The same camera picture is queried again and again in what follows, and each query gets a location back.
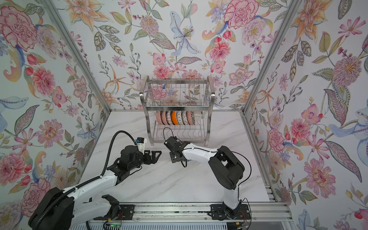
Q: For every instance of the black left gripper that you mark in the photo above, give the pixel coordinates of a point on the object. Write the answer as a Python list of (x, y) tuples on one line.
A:
[(149, 161)]

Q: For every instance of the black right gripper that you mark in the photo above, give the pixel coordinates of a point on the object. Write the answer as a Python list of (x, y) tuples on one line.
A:
[(173, 159)]

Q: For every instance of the pale green patterned bowl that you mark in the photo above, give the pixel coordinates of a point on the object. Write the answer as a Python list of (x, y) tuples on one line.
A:
[(179, 117)]

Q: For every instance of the dark patterned bowl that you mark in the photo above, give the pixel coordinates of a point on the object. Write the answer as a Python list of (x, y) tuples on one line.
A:
[(163, 118)]

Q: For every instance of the plain white bowl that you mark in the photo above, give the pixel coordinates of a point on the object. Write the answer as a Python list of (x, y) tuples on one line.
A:
[(174, 118)]

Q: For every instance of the dark speckled pattern bowl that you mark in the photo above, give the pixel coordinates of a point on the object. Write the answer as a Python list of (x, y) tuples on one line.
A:
[(190, 118)]

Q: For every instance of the blue geometric pattern bowl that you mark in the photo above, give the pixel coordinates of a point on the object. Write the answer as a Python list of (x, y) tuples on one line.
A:
[(169, 118)]

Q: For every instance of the white lattice pattern bowl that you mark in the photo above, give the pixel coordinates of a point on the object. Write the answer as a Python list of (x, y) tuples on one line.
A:
[(184, 118)]

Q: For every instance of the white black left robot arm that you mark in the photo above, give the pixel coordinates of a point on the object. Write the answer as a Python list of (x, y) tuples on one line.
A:
[(61, 209)]

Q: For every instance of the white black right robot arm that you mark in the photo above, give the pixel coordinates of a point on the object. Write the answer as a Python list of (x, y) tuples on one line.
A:
[(227, 168)]

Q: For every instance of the steel two-tier dish rack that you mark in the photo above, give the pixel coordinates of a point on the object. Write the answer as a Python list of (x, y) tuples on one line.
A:
[(196, 95)]

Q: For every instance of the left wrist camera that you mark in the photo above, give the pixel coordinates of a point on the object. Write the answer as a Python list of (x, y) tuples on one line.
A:
[(141, 142)]

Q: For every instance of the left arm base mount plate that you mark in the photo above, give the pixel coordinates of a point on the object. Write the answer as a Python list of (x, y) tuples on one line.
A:
[(118, 212)]

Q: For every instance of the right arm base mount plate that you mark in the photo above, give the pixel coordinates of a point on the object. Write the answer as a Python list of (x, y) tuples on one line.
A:
[(222, 212)]

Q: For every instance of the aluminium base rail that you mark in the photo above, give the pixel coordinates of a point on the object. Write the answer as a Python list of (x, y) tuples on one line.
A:
[(201, 212)]

